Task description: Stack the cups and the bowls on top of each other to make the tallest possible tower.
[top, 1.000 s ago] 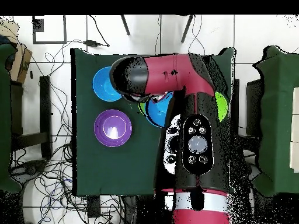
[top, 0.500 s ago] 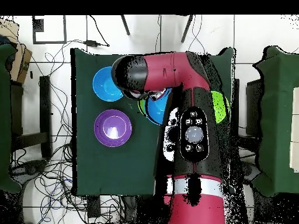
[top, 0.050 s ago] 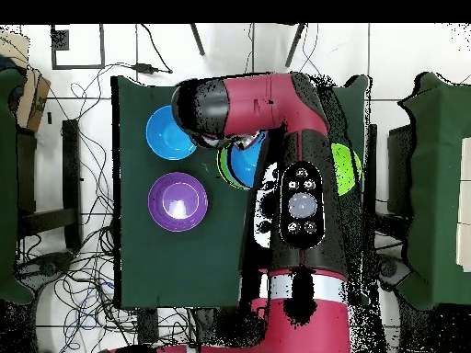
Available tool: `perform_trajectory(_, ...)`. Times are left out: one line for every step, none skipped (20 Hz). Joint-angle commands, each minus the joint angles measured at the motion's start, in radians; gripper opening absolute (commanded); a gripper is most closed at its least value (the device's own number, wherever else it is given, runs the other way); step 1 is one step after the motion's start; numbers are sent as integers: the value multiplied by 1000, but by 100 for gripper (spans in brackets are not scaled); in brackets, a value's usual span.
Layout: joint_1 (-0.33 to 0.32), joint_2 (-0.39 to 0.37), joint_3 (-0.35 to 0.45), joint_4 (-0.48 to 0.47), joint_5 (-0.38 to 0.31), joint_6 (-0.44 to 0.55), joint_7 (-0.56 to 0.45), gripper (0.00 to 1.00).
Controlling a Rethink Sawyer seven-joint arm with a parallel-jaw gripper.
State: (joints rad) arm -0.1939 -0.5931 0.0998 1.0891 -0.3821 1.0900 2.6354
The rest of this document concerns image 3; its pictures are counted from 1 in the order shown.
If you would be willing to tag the green plastic bowl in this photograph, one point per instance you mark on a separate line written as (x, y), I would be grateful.
(223, 169)
(344, 169)

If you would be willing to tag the blue plastic bowl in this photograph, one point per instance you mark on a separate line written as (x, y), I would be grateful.
(246, 165)
(162, 139)

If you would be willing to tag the purple plastic bowl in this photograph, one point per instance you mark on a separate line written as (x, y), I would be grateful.
(165, 202)

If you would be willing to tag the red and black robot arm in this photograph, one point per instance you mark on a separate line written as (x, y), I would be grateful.
(257, 103)

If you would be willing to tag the dark green tablecloth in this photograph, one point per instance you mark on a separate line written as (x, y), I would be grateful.
(7, 184)
(184, 264)
(434, 184)

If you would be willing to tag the black power adapter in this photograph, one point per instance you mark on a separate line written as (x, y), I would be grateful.
(143, 68)

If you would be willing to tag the black floor box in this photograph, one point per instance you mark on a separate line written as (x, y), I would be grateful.
(148, 325)

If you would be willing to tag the black stand leg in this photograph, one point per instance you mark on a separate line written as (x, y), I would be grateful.
(197, 40)
(294, 46)

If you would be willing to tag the grey wheeled base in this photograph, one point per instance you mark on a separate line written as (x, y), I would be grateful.
(395, 274)

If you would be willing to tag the grey base with black knob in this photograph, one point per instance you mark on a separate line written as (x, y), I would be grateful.
(48, 263)

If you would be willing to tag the cardboard box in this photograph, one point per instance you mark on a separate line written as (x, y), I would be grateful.
(35, 103)

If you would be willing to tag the black metal frame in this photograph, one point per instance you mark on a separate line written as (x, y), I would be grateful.
(399, 165)
(71, 184)

